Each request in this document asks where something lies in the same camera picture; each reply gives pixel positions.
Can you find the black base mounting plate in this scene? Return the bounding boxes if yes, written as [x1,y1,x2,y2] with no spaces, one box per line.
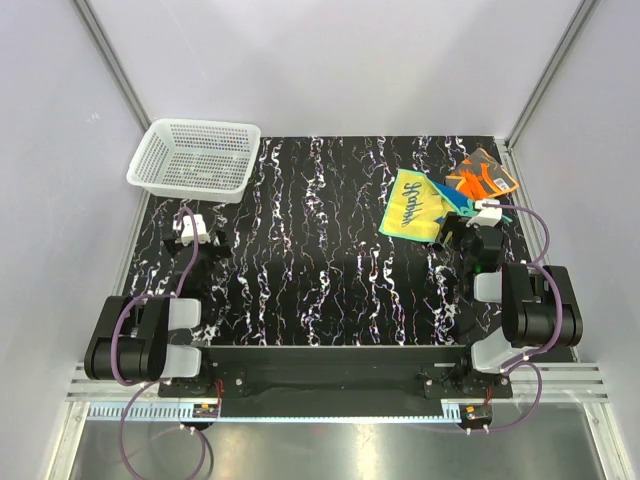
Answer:
[159,346,513,401]

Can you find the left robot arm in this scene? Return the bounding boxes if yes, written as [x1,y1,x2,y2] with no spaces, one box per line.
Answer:
[84,230,231,396]

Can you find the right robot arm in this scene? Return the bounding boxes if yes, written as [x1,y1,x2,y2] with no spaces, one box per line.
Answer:
[435,212,583,397]

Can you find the white perforated plastic basket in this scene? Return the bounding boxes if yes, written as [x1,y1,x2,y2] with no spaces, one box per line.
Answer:
[126,118,261,204]

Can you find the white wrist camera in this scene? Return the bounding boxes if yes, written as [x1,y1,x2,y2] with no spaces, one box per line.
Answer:
[172,214,211,246]
[466,199,502,228]

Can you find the left small connector board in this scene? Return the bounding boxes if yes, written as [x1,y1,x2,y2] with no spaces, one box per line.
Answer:
[193,403,219,418]

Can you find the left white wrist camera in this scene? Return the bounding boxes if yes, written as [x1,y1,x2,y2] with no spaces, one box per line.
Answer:
[172,214,211,246]

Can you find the orange grey towel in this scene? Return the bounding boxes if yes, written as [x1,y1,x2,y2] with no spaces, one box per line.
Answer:
[445,148,519,201]

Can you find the small connector board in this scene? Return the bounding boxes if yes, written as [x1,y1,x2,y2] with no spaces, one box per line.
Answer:
[463,404,493,423]
[193,403,219,418]

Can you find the right small connector board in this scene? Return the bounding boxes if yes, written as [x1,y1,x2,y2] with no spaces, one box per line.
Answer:
[463,404,493,423]

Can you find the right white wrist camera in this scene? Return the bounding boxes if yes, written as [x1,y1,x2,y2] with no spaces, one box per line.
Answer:
[466,199,502,228]

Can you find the yellow blue crocodile towel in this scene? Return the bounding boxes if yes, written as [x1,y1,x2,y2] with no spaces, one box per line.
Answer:
[379,169,476,243]

